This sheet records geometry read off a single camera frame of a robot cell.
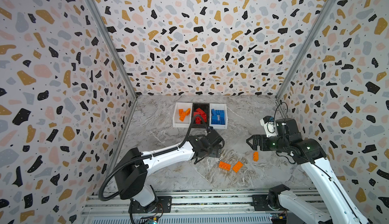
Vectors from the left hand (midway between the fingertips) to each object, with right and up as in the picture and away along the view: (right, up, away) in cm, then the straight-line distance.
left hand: (216, 147), depth 80 cm
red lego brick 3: (-6, +15, +23) cm, 28 cm away
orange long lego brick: (+5, -12, +7) cm, 15 cm away
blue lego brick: (+3, +12, +28) cm, 31 cm away
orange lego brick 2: (-22, +14, +26) cm, 37 cm away
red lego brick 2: (-11, +13, +22) cm, 28 cm away
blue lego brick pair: (+6, +17, +28) cm, 34 cm away
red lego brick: (-8, +18, +26) cm, 33 cm away
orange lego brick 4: (+13, -12, +6) cm, 18 cm away
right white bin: (+4, +22, +32) cm, 39 cm away
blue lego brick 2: (0, +16, +28) cm, 33 cm away
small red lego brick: (-12, +18, +26) cm, 34 cm away
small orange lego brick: (-23, +18, +28) cm, 41 cm away
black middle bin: (-6, +22, +33) cm, 40 cm away
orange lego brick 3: (+24, -8, +9) cm, 27 cm away
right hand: (+17, +7, -10) cm, 21 cm away
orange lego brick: (-19, +18, +27) cm, 37 cm away
